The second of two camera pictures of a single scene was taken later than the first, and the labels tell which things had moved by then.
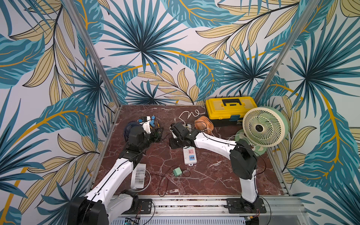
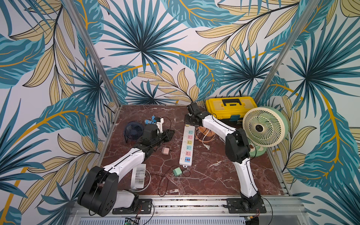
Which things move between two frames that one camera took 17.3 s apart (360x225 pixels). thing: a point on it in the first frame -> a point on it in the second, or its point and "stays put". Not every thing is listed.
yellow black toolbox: [228, 111] stays put
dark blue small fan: [134, 133] stays put
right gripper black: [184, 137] -> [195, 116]
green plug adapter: [177, 171] stays put
